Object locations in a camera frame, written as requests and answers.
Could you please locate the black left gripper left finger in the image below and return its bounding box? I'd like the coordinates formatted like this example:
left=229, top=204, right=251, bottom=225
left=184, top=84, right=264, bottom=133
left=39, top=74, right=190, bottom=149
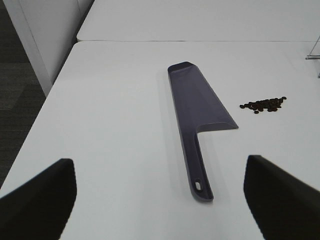
left=0, top=158, right=77, bottom=240

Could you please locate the purple plastic dustpan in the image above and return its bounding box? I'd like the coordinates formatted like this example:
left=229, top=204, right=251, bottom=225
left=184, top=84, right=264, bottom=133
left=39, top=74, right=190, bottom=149
left=167, top=61, right=238, bottom=203

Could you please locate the pile of coffee beans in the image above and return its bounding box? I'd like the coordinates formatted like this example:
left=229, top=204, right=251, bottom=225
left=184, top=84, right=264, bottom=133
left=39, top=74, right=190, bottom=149
left=239, top=96, right=287, bottom=114

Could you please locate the metal wire rack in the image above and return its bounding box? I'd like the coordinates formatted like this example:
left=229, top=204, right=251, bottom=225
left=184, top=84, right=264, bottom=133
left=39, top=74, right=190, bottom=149
left=305, top=34, right=320, bottom=79

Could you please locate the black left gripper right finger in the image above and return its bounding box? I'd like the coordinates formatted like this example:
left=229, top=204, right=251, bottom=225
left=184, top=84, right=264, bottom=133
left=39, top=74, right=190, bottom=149
left=243, top=155, right=320, bottom=240

